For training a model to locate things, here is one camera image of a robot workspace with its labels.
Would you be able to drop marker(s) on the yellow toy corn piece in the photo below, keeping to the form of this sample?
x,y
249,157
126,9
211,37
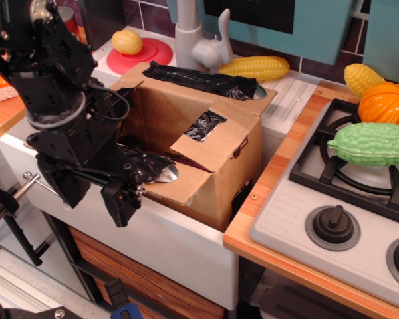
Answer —
x,y
359,78

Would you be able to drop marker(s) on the silver metal spoon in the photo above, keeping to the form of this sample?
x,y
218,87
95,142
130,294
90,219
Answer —
x,y
167,175

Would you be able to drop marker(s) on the red plastic plate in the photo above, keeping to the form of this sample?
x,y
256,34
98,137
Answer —
x,y
152,50

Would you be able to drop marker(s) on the yellow toy lemon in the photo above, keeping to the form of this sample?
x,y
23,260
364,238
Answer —
x,y
127,42

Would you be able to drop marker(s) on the grey toy faucet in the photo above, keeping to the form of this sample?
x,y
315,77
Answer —
x,y
194,51

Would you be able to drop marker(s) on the brown cardboard box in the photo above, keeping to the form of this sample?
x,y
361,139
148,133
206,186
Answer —
x,y
215,142

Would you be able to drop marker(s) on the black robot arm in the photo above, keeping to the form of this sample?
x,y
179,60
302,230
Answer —
x,y
35,44

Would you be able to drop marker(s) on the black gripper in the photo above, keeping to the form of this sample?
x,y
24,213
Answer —
x,y
76,141

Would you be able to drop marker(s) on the red tin can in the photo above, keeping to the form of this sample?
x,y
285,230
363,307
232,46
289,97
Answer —
x,y
67,14

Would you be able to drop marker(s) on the grey toy stove top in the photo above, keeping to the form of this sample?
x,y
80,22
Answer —
x,y
280,226

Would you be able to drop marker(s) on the orange toy pumpkin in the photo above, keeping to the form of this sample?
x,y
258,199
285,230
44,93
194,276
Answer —
x,y
380,104

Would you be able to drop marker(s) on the black stove grate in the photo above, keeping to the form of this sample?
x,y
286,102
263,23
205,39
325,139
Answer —
x,y
375,189

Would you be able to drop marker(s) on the yellow toy corn cob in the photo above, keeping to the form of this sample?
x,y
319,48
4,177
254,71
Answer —
x,y
261,68

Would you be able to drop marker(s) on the green toy bitter gourd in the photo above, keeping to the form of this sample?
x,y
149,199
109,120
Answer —
x,y
367,144

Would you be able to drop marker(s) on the teal cabinet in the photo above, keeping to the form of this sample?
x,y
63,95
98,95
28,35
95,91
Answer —
x,y
318,37

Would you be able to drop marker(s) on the blue black clamp handle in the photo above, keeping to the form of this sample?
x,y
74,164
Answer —
x,y
122,307

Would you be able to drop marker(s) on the white toy sink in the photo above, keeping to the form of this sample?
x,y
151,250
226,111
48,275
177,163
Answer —
x,y
178,231

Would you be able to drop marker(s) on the black left stove knob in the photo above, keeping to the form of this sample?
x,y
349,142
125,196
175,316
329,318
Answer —
x,y
333,228

